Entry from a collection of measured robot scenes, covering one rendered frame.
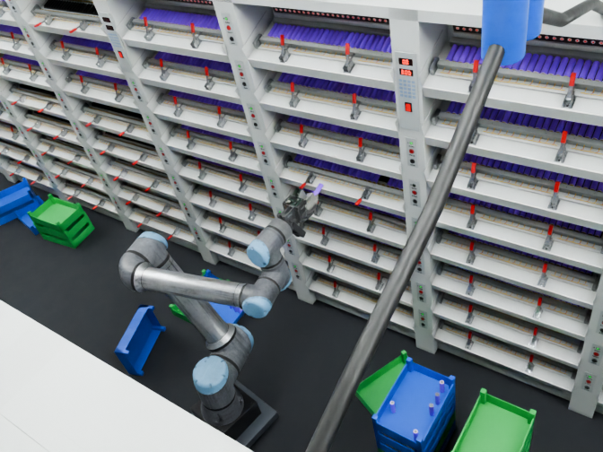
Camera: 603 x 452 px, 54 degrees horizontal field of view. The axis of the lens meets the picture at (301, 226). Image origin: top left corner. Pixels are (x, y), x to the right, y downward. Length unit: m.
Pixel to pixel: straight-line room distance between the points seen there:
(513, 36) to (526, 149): 1.05
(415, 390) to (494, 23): 1.78
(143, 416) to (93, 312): 2.77
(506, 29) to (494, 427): 1.74
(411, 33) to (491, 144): 0.43
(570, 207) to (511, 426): 0.85
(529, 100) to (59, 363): 1.38
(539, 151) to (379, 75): 0.55
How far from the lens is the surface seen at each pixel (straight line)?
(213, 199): 3.10
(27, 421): 0.98
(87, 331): 3.56
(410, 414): 2.39
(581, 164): 1.89
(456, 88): 1.87
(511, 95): 1.83
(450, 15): 1.76
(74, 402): 0.95
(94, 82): 3.30
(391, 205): 2.31
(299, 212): 2.11
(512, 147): 1.93
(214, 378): 2.50
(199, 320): 2.51
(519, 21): 0.89
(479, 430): 2.37
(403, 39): 1.85
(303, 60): 2.14
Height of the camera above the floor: 2.43
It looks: 42 degrees down
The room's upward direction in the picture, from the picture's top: 14 degrees counter-clockwise
